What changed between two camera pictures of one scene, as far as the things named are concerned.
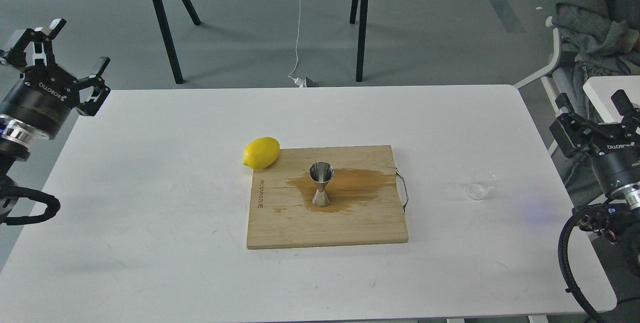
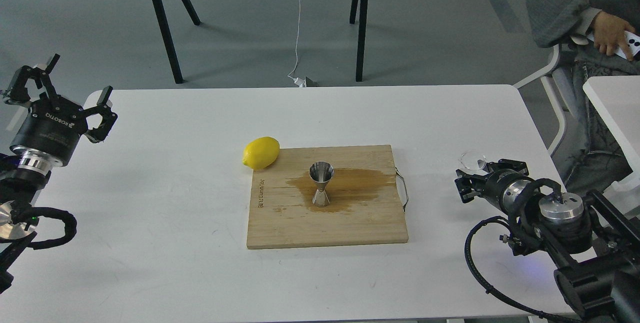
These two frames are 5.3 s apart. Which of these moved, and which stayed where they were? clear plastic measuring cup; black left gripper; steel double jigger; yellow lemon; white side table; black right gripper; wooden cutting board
Moved: black right gripper; clear plastic measuring cup; black left gripper
Stayed: yellow lemon; white side table; steel double jigger; wooden cutting board
